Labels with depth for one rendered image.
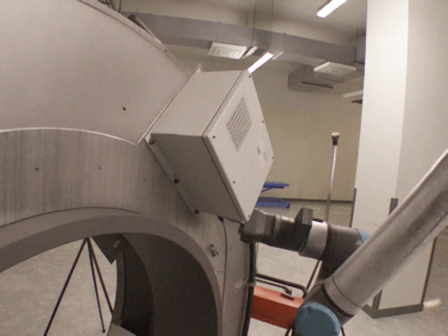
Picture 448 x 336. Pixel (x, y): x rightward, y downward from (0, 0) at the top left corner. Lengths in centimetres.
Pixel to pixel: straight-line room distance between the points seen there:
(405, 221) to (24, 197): 57
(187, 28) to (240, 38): 94
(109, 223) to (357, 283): 43
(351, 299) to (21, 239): 53
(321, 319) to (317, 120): 1002
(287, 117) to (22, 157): 981
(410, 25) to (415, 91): 67
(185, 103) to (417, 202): 43
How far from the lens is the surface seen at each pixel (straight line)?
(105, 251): 94
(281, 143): 997
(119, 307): 123
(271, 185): 901
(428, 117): 354
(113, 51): 48
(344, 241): 72
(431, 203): 57
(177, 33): 548
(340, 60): 628
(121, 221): 44
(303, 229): 65
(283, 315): 153
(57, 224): 38
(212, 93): 54
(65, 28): 44
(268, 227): 69
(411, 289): 385
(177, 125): 51
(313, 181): 1054
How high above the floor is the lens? 167
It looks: 4 degrees down
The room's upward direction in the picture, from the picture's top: 5 degrees clockwise
